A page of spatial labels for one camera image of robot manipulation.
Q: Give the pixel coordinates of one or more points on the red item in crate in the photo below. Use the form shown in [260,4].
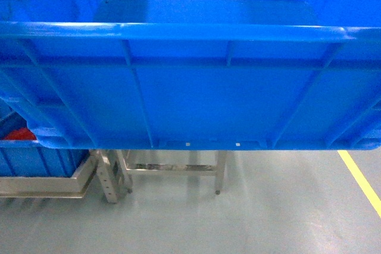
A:
[20,134]

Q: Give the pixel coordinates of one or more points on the stainless steel roller shelf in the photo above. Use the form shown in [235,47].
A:
[110,166]

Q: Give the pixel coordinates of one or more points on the large blue plastic crate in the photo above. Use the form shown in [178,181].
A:
[194,74]

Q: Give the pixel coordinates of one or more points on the stainless steel table frame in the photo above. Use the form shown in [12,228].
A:
[130,168]

